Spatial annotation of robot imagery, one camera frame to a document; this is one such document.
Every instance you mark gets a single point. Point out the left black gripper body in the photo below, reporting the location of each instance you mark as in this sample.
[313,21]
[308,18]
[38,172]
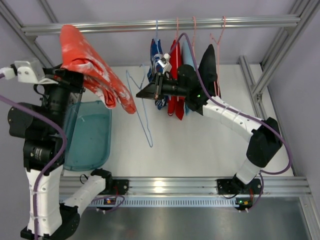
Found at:
[69,75]

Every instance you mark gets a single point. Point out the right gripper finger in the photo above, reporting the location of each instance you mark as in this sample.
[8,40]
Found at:
[146,95]
[150,88]

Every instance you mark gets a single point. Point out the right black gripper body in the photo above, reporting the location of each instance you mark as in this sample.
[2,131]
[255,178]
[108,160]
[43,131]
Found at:
[158,86]

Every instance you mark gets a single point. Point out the orange white trousers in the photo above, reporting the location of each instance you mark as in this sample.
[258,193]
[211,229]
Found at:
[78,55]

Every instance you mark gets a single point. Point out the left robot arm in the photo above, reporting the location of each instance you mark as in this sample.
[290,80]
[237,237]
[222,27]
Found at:
[41,127]

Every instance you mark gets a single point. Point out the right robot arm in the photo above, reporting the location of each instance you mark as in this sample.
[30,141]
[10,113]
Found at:
[263,136]

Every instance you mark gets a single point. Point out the light blue trousers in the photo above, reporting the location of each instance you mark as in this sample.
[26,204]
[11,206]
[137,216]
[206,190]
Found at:
[187,55]

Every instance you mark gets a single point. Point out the blue patterned trousers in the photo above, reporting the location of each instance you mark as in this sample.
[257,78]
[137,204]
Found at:
[154,69]

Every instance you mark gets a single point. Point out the pink hanger with red trousers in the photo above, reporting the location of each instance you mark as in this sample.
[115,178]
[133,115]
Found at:
[178,27]

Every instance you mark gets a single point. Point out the red trousers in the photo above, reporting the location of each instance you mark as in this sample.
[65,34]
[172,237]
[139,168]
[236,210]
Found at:
[176,105]

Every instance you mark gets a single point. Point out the black trousers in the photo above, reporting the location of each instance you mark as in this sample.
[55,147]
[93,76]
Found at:
[208,71]

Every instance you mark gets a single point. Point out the pink hanger with black trousers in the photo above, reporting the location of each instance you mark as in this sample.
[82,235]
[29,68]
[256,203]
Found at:
[219,50]

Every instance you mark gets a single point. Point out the teal plastic tray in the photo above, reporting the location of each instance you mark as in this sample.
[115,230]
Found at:
[88,127]

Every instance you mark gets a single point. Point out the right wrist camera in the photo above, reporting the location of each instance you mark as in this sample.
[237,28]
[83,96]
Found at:
[165,64]

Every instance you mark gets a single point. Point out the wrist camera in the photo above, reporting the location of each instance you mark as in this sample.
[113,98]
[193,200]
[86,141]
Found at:
[31,72]
[165,64]

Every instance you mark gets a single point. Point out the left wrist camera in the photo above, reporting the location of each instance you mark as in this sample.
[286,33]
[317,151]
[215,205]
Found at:
[31,72]

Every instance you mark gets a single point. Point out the aluminium frame left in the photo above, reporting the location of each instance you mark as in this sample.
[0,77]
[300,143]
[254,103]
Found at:
[15,44]

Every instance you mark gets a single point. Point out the aluminium frame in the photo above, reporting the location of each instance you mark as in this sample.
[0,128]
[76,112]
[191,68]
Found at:
[282,44]
[15,44]

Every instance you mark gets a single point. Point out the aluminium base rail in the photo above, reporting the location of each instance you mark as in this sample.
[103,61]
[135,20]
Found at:
[152,187]

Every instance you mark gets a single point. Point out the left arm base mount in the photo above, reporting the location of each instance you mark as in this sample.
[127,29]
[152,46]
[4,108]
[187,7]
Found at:
[119,186]

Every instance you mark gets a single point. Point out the slotted cable duct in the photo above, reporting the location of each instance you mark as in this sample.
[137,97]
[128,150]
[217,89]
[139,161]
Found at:
[130,202]

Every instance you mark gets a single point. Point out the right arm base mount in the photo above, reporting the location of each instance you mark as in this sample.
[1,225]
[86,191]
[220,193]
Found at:
[233,187]

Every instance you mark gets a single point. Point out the aluminium hanging rail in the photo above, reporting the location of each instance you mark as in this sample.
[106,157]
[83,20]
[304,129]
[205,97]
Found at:
[265,21]

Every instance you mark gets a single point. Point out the aluminium frame right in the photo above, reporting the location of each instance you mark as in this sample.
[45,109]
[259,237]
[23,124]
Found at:
[282,44]

